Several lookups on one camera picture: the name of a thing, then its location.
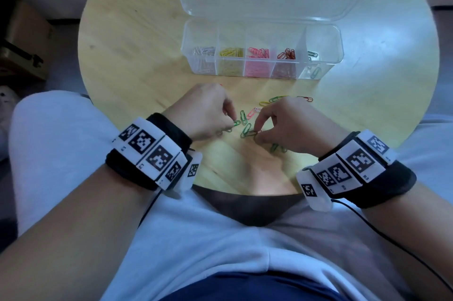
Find person's right hand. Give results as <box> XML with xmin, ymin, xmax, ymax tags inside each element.
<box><xmin>253</xmin><ymin>96</ymin><xmax>349</xmax><ymax>156</ymax></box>

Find person's left hand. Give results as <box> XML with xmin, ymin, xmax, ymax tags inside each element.
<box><xmin>162</xmin><ymin>82</ymin><xmax>237</xmax><ymax>142</ymax></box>

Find pile of coloured paper clips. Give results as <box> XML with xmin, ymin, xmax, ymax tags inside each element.
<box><xmin>216</xmin><ymin>95</ymin><xmax>314</xmax><ymax>153</ymax></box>

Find heap of white paper clips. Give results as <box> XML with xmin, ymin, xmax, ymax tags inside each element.
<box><xmin>193</xmin><ymin>46</ymin><xmax>217</xmax><ymax>74</ymax></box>

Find heap of yellow paper clips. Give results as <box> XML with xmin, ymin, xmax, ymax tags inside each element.
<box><xmin>218</xmin><ymin>46</ymin><xmax>245</xmax><ymax>77</ymax></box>

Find heap of red paper clips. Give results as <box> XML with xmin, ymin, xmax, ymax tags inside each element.
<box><xmin>272</xmin><ymin>48</ymin><xmax>297</xmax><ymax>78</ymax></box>

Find heap of pink paper clips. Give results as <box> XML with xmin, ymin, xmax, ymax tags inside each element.
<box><xmin>246</xmin><ymin>46</ymin><xmax>271</xmax><ymax>78</ymax></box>

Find person's left forearm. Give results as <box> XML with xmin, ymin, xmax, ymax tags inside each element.
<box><xmin>0</xmin><ymin>164</ymin><xmax>160</xmax><ymax>301</ymax></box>

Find person's right forearm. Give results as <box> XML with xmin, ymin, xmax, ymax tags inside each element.
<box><xmin>361</xmin><ymin>180</ymin><xmax>453</xmax><ymax>301</ymax></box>

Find brown cardboard box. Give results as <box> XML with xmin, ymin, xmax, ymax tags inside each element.
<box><xmin>0</xmin><ymin>0</ymin><xmax>56</xmax><ymax>80</ymax></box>

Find black left wristband white markers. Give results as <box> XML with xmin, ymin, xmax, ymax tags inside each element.
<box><xmin>105</xmin><ymin>112</ymin><xmax>195</xmax><ymax>192</ymax></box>

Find black wristband white markers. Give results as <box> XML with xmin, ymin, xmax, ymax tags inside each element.
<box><xmin>105</xmin><ymin>112</ymin><xmax>195</xmax><ymax>192</ymax></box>
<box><xmin>311</xmin><ymin>129</ymin><xmax>418</xmax><ymax>209</ymax></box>

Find black right wristband white markers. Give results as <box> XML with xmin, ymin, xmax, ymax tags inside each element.
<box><xmin>311</xmin><ymin>129</ymin><xmax>418</xmax><ymax>209</ymax></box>

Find dark blue shirt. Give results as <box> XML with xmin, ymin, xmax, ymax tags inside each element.
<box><xmin>159</xmin><ymin>271</ymin><xmax>351</xmax><ymax>301</ymax></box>

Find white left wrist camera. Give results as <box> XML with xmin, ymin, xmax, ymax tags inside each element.
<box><xmin>176</xmin><ymin>151</ymin><xmax>203</xmax><ymax>199</ymax></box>

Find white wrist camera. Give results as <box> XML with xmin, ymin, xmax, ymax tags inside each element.
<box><xmin>296</xmin><ymin>166</ymin><xmax>334</xmax><ymax>212</ymax></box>
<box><xmin>176</xmin><ymin>151</ymin><xmax>203</xmax><ymax>199</ymax></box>

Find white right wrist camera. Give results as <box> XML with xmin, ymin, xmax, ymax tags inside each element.
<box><xmin>296</xmin><ymin>166</ymin><xmax>334</xmax><ymax>212</ymax></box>

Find black left camera cable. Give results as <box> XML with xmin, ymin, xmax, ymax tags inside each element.
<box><xmin>138</xmin><ymin>189</ymin><xmax>163</xmax><ymax>227</ymax></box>

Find black camera cable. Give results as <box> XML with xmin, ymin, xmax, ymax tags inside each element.
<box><xmin>332</xmin><ymin>199</ymin><xmax>453</xmax><ymax>284</ymax></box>
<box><xmin>138</xmin><ymin>189</ymin><xmax>163</xmax><ymax>227</ymax></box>

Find black right camera cable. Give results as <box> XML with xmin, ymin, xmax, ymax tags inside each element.
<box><xmin>332</xmin><ymin>199</ymin><xmax>453</xmax><ymax>284</ymax></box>

